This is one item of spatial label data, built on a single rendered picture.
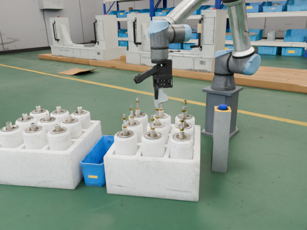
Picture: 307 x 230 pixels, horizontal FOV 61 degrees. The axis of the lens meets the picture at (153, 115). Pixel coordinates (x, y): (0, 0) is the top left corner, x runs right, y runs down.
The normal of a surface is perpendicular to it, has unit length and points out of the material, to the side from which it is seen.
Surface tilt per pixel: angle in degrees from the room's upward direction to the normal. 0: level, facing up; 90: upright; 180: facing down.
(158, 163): 90
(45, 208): 0
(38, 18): 90
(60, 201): 0
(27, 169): 90
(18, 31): 90
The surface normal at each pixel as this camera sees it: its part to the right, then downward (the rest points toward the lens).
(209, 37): -0.63, 0.28
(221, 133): -0.17, 0.34
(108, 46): 0.78, 0.20
